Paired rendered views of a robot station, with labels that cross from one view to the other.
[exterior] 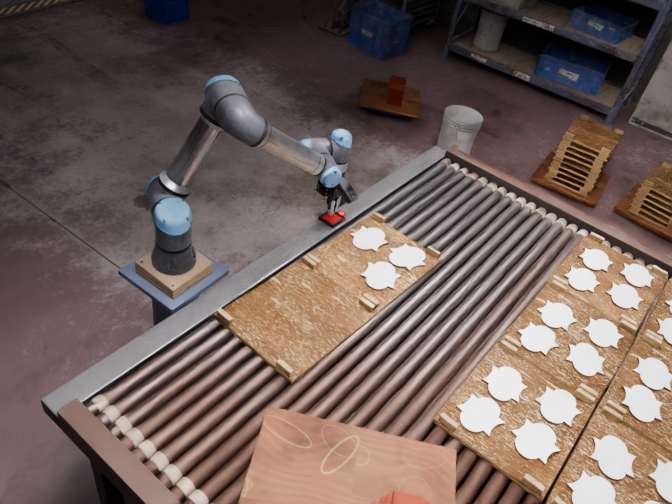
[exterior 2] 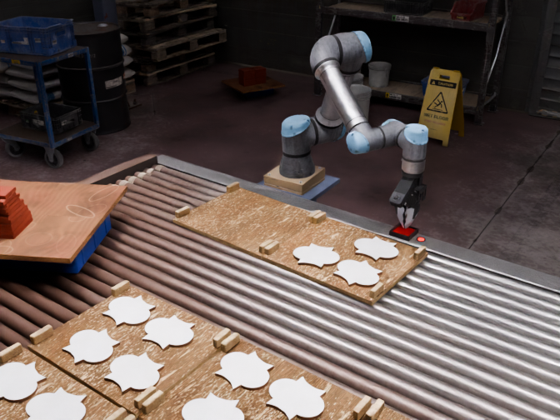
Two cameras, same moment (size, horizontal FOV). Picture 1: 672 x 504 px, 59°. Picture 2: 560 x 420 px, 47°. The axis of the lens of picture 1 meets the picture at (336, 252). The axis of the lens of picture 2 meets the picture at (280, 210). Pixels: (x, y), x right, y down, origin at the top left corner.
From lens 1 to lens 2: 2.55 m
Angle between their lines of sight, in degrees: 76
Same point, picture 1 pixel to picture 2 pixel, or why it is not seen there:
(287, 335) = (221, 214)
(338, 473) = (64, 210)
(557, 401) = (140, 371)
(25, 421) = not seen: hidden behind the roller
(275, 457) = (84, 190)
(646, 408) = not seen: outside the picture
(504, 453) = (82, 325)
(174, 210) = (295, 120)
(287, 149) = (330, 91)
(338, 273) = (310, 234)
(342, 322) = (242, 237)
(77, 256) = not seen: hidden behind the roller
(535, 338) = (243, 366)
